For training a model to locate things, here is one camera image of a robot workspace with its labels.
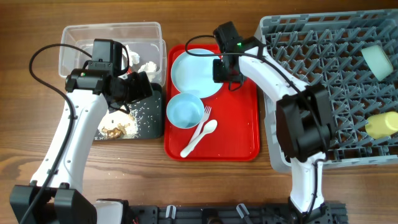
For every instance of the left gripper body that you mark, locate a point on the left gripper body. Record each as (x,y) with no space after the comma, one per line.
(132,88)

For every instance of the yellow plastic cup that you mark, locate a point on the yellow plastic cup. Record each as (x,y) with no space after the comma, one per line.
(382,125)

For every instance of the mint green bowl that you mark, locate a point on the mint green bowl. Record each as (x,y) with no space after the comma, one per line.
(377,61)

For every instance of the white plastic spoon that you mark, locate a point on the white plastic spoon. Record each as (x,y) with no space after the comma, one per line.
(208,128)

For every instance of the white tissue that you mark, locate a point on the white tissue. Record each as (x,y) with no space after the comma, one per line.
(150,68)
(132,56)

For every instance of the light blue plate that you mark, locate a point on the light blue plate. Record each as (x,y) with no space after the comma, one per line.
(194,75)

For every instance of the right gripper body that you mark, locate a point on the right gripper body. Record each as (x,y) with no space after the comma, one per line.
(219,72)

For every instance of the grey dishwasher rack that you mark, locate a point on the grey dishwasher rack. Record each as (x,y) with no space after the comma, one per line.
(325,48)

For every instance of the black plastic tray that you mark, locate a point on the black plastic tray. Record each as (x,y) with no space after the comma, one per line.
(155,102)

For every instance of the clear plastic bin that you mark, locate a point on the clear plastic bin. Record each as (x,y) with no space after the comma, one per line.
(144,38)

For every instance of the rice and food scraps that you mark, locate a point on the rice and food scraps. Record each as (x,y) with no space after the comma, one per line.
(141,123)

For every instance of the light blue bowl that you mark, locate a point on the light blue bowl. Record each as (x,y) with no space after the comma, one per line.
(185,110)

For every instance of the red serving tray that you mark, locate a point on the red serving tray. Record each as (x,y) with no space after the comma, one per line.
(236,137)

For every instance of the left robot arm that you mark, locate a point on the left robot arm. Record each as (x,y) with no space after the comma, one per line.
(54,193)

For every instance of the white plastic fork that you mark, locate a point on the white plastic fork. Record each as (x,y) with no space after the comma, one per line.
(205,117)

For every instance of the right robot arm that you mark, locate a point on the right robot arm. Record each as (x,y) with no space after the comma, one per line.
(303,115)

